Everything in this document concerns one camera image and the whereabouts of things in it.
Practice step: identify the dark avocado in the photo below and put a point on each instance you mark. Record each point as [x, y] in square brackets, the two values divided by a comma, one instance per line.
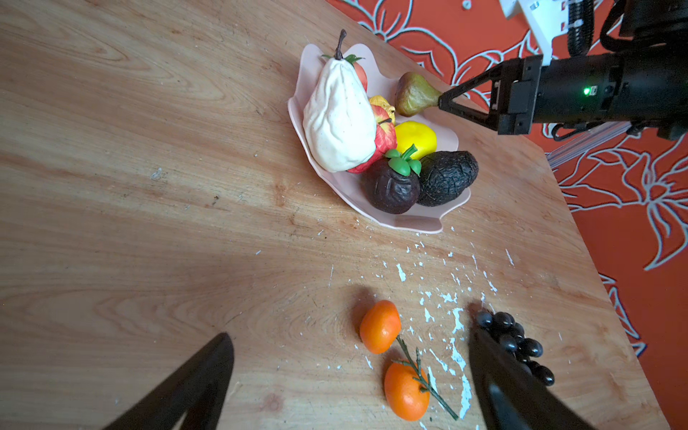
[445, 175]

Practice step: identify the small orange tangerine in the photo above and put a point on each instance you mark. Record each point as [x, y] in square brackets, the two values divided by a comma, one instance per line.
[380, 327]
[407, 387]

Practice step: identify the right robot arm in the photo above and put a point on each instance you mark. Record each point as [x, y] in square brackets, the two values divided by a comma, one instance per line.
[630, 25]

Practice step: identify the red apple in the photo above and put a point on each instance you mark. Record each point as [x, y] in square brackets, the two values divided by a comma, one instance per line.
[385, 140]

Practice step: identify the beige garlic bulb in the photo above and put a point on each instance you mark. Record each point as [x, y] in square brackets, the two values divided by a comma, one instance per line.
[338, 120]

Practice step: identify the red strawberry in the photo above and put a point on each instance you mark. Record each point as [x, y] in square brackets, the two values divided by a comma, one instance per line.
[359, 72]

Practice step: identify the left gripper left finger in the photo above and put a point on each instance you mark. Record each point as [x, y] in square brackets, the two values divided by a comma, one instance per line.
[194, 394]

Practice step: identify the large yellow lemon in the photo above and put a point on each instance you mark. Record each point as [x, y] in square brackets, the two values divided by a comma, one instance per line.
[420, 135]

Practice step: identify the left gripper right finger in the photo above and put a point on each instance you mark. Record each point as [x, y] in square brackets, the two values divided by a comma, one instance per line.
[508, 396]

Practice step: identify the small yellow fruit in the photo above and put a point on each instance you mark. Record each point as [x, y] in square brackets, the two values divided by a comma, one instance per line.
[383, 103]

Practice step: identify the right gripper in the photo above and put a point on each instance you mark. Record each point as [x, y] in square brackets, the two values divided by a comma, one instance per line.
[645, 87]

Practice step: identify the green red fig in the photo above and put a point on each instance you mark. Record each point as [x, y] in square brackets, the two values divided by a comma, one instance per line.
[414, 94]

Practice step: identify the dark grape bunch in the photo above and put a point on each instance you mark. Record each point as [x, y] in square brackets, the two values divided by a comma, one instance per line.
[510, 336]

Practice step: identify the dark purple mangosteen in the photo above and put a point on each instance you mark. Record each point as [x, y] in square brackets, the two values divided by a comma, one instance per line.
[392, 183]

